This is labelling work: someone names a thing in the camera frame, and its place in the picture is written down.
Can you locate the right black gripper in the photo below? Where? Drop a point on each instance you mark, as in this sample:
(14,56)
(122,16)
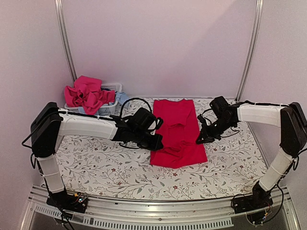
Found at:
(206,135)

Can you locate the red t-shirt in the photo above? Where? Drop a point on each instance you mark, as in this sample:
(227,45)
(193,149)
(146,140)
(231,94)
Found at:
(180,131)

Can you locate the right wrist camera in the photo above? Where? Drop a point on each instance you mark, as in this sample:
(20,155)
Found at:
(202,120)

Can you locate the white plastic laundry basket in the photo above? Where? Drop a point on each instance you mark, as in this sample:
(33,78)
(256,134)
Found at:
(114,86)

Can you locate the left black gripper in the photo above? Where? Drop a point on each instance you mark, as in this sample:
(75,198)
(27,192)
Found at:
(154,146)

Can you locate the right aluminium frame post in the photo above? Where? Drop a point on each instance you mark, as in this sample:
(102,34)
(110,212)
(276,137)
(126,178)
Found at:
(251,48)

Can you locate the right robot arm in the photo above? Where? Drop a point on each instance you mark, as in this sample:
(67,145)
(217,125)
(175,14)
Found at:
(275,134)

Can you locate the dark blue garment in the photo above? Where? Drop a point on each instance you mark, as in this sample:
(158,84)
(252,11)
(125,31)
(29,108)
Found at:
(106,89)

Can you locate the front aluminium rail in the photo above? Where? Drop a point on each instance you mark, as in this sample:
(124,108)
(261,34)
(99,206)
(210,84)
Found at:
(110,213)

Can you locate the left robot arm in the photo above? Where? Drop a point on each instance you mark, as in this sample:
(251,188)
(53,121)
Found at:
(53,123)

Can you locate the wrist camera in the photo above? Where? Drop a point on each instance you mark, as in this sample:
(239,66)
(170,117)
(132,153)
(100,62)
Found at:
(202,120)
(155,125)

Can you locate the pink garment in basket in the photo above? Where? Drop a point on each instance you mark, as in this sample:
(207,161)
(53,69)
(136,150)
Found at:
(87,93)

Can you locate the light blue cloth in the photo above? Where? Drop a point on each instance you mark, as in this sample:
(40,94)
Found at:
(122,98)

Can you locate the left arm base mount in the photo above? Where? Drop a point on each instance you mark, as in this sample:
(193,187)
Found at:
(62,200)

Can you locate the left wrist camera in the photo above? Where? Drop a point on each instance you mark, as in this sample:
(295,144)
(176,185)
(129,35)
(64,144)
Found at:
(155,125)

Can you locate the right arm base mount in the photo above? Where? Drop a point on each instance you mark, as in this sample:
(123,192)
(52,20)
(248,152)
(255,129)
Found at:
(259,198)

